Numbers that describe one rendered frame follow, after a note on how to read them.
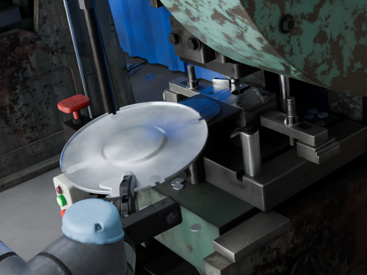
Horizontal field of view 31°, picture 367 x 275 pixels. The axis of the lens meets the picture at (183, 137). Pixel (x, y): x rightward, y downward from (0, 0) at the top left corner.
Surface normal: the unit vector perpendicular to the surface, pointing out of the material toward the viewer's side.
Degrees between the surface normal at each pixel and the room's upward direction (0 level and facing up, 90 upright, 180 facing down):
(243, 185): 90
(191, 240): 90
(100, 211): 6
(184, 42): 90
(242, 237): 0
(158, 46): 90
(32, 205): 0
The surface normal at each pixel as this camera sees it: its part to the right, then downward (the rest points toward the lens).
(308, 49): 0.60, 0.29
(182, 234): -0.79, 0.38
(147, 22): 0.01, 0.45
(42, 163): -0.14, -0.88
